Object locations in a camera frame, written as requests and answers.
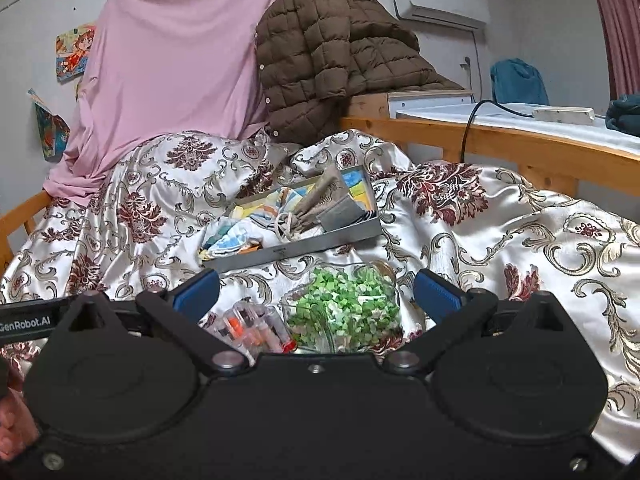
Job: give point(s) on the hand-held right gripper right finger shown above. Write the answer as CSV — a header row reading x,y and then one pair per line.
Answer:
x,y
439,300

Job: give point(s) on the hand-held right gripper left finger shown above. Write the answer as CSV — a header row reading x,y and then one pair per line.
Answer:
x,y
195,291

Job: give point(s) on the colourful printed white cloth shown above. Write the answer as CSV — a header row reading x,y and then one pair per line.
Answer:
x,y
235,240

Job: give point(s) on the grey tray with colourful drawing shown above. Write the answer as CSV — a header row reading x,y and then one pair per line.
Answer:
x,y
310,250

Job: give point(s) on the grey sock with striped cuff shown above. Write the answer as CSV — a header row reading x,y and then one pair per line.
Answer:
x,y
340,212

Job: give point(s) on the person's left hand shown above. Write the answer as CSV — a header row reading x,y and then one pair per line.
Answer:
x,y
15,425

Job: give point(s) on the clear packet with orange items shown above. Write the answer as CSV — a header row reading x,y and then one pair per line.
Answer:
x,y
250,330

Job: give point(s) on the floral satin blanket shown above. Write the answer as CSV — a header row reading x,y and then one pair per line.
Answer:
x,y
500,240

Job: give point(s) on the glass bowl of green pieces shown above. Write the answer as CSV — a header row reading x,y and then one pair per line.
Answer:
x,y
345,310

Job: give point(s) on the white wooden box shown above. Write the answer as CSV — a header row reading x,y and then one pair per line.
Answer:
x,y
370,105

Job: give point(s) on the white power strip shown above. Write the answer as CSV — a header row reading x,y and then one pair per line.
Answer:
x,y
562,114

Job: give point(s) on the pink bed sheet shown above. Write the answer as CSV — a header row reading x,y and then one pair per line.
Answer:
x,y
175,60

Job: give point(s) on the blue towel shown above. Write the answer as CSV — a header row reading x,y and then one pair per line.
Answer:
x,y
520,82

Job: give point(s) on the dark teal cloth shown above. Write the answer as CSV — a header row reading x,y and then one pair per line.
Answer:
x,y
625,115

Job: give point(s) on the brown quilted jacket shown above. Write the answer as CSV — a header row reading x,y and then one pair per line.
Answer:
x,y
325,60

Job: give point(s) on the white air conditioner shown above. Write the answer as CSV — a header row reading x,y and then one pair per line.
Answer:
x,y
440,2

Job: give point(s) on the pink curtain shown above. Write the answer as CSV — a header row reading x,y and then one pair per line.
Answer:
x,y
617,25

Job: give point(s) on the folded colourful wall poster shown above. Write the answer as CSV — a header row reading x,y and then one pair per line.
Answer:
x,y
50,130

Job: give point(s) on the cartoon girl wall poster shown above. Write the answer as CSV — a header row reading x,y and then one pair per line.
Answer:
x,y
75,52

